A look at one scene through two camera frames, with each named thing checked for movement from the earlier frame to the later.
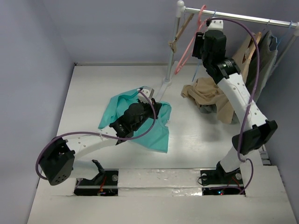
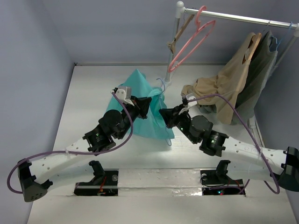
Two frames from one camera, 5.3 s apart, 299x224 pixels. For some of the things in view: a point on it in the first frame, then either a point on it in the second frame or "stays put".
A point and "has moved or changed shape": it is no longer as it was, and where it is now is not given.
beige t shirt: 207,91 stays put
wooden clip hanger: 173,44 stays put
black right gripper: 198,43 to 176,116
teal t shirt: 157,140 has moved or changed shape
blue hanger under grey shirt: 283,36 stays put
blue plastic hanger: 199,60 to 162,92
